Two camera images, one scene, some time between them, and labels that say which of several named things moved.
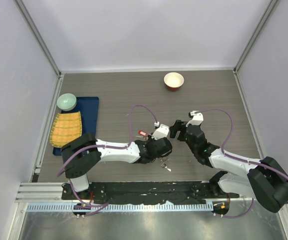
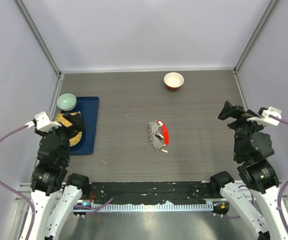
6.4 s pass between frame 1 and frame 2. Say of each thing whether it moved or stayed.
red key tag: moved
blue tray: stayed
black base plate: stayed
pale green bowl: stayed
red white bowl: stayed
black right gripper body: moved
